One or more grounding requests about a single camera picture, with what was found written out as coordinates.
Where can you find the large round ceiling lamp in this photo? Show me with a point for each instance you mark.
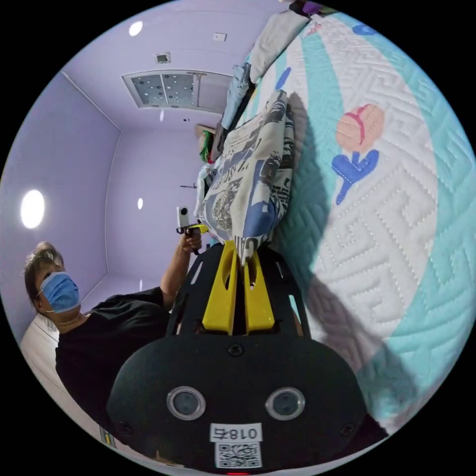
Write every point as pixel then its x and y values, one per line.
pixel 32 208

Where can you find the person's left forearm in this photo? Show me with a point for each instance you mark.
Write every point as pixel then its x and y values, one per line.
pixel 174 277

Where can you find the person's body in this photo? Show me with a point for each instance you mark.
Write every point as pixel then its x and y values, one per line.
pixel 100 334

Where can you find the patterned shirt with newspaper print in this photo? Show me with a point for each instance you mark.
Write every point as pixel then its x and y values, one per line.
pixel 245 174

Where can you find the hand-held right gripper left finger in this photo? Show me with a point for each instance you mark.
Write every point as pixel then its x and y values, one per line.
pixel 220 297

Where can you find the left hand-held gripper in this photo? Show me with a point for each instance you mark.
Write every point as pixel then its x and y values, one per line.
pixel 187 233

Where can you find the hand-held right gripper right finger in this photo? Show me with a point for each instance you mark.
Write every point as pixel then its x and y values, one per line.
pixel 258 305

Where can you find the bed with flower-print quilt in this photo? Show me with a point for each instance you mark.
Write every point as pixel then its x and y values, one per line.
pixel 390 230

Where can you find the person's left hand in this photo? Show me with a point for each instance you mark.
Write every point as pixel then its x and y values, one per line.
pixel 190 243

